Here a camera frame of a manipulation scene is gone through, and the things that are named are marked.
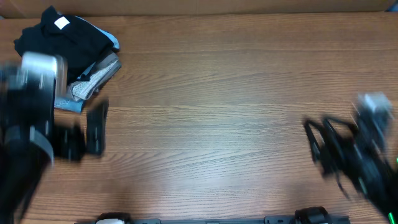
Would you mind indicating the grey folded garment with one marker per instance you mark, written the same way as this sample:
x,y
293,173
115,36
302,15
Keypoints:
x,y
100,73

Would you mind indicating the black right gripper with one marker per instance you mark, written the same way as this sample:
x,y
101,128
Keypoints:
x,y
337,150

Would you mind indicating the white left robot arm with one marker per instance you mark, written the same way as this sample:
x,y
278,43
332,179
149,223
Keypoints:
x,y
30,138

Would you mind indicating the light blue printed shirt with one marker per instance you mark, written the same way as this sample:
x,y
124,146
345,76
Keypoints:
x,y
116,48

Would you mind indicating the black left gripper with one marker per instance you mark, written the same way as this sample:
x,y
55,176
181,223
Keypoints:
x,y
72,145

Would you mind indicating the blue denim jeans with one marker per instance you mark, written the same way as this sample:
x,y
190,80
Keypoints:
x,y
69,104

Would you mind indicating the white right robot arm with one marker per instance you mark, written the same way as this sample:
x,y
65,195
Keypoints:
x,y
374,112

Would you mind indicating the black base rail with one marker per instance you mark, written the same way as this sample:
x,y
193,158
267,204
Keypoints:
x,y
311,215

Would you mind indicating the black t-shirt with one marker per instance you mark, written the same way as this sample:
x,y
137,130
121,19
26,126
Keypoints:
x,y
66,35

